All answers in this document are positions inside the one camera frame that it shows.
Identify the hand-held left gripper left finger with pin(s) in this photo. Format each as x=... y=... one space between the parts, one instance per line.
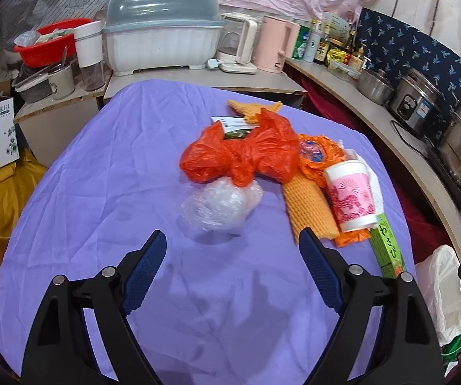
x=146 y=272

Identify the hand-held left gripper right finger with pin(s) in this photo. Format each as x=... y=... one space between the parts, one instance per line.
x=319 y=272

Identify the white trash bag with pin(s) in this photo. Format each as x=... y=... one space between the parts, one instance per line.
x=439 y=288

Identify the orange crocheted cloth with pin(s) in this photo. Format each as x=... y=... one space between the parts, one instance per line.
x=306 y=204

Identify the long green carton box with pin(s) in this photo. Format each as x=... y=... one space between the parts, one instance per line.
x=387 y=248

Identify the pink patterned paper cup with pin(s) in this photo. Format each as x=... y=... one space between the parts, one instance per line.
x=351 y=196

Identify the clear plastic bag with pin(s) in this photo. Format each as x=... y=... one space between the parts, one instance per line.
x=218 y=204

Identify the orange printed plastic bag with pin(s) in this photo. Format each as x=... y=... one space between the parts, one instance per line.
x=314 y=152

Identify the red plastic bag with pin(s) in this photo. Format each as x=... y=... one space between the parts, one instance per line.
x=254 y=152

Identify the green snack packet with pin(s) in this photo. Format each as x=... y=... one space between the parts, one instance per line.
x=234 y=132

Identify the black induction cooker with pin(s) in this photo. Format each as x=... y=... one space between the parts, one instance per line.
x=451 y=180

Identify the purple table cloth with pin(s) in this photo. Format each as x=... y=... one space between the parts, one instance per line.
x=114 y=168

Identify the curved wooden shelf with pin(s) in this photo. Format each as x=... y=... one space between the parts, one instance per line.
x=375 y=128

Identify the dark red cloth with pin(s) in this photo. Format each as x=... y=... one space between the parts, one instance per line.
x=335 y=104

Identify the small orange foam net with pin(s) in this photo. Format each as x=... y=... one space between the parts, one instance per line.
x=250 y=110

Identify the steel rice cooker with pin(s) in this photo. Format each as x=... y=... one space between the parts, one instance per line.
x=415 y=102

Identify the steel bowl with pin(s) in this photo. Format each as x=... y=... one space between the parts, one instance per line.
x=375 y=86

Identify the low wooden side table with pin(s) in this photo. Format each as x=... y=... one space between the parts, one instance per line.
x=174 y=80

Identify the clear food container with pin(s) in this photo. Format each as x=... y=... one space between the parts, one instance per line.
x=345 y=70

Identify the small white pot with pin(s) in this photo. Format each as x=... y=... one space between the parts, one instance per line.
x=62 y=84

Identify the grey plastic container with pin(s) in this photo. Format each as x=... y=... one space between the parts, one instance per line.
x=34 y=88

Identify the yellow packet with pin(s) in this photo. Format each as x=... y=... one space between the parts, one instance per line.
x=338 y=55

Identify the small white plug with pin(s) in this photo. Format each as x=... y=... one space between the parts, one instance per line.
x=213 y=63

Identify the dark sauce bottle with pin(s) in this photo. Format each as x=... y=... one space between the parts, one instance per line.
x=322 y=52

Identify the white blender cup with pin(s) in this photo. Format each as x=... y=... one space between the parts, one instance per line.
x=90 y=56

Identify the white dish rack grey lid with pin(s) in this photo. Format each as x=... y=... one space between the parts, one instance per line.
x=162 y=48

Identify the brown bottle red label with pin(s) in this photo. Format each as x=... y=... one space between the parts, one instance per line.
x=353 y=48

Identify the white plastic bottle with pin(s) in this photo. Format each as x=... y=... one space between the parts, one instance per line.
x=312 y=44

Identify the green refill pouch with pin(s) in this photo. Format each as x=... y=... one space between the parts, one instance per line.
x=300 y=42

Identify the pink electric kettle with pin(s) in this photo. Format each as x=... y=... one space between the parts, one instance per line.
x=272 y=44

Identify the red plastic basin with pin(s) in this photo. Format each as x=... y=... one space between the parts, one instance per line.
x=50 y=50

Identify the glass electric kettle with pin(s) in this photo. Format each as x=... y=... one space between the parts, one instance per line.
x=234 y=44

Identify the white and green tea box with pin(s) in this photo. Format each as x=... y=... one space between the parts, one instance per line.
x=337 y=26

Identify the blue printed cloth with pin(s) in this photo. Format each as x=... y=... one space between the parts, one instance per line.
x=415 y=44

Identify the grey patterned cloth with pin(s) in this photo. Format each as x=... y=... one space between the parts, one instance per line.
x=54 y=0

